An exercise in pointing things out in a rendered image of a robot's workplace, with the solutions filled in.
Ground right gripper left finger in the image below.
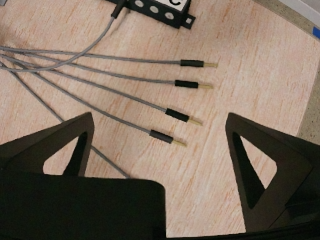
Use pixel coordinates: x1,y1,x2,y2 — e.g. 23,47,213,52
0,112,95,177

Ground black jack plug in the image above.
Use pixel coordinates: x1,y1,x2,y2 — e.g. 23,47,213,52
175,79,213,89
149,129,187,148
180,59,218,68
165,108,203,127
110,0,127,20

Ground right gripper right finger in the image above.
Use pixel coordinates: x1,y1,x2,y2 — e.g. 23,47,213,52
225,112,320,232

